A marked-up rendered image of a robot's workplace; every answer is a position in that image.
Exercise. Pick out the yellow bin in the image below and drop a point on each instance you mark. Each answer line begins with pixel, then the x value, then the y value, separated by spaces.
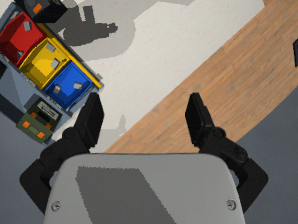
pixel 37 64

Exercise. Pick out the yellow bar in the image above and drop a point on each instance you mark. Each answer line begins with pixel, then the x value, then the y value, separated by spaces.
pixel 68 54

